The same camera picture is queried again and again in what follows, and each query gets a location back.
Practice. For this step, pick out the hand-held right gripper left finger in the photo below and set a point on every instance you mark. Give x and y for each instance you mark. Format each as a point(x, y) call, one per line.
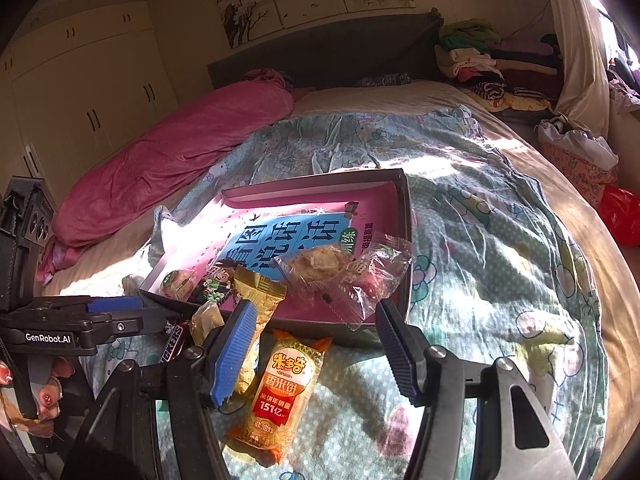
point(235, 355)

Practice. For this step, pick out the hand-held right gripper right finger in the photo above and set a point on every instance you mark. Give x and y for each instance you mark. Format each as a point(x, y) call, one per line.
point(400, 355)

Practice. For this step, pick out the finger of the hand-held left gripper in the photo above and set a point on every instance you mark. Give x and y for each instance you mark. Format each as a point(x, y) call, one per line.
point(115, 305)

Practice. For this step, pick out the clear yellow pastry packet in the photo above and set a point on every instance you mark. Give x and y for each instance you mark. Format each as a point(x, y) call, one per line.
point(205, 320)

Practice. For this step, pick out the orange rice cracker packet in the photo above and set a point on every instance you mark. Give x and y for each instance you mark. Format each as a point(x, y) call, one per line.
point(280, 400)

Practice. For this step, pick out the brown chocolate bar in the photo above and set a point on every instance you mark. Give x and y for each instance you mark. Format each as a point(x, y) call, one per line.
point(172, 342)

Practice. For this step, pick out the round cookie packet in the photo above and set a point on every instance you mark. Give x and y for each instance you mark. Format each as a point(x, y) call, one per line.
point(177, 282)

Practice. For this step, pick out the yellow striped cake packet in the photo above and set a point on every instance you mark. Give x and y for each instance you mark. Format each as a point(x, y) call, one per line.
point(260, 287)

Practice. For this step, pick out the green pea snack packet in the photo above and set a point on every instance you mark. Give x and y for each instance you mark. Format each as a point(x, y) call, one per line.
point(215, 285)

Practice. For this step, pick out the pink cardboard box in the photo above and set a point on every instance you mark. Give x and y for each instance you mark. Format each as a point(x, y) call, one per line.
point(325, 330)

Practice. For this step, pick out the clear fried pastry packet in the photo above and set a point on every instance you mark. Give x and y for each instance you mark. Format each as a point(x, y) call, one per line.
point(320, 265)

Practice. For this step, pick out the person's left hand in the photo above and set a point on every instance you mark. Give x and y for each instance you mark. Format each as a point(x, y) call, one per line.
point(62, 367)

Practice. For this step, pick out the pink book with blue label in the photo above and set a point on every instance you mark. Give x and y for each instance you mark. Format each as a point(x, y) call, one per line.
point(280, 232)

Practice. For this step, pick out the cartoon cat printed blanket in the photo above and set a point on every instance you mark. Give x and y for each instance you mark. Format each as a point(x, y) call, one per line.
point(480, 240)

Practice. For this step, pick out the pink duvet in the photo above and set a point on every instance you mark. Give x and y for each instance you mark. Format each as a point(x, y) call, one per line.
point(165, 170)

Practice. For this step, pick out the cream wardrobe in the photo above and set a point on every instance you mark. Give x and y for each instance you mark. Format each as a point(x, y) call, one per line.
point(100, 85)

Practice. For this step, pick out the floral bag with white cloth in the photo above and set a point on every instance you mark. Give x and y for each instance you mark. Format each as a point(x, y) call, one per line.
point(575, 170)

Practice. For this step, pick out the red plastic bag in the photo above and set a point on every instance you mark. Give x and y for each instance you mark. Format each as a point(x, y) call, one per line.
point(620, 215)

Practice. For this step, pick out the dark patterned pillow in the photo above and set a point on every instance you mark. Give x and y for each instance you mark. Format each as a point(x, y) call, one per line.
point(382, 80)

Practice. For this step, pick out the pile of folded clothes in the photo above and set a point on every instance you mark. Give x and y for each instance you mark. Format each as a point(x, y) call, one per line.
point(480, 60)

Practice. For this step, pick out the dark bed headboard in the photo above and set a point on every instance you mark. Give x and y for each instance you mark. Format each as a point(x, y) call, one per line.
point(325, 55)

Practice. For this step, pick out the beige curtain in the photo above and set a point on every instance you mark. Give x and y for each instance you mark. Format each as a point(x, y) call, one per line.
point(580, 60)

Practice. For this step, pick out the heap of clothes by window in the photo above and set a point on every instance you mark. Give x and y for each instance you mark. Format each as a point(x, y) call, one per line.
point(625, 80)

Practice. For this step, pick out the window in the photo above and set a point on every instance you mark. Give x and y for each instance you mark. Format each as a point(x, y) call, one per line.
point(607, 15)

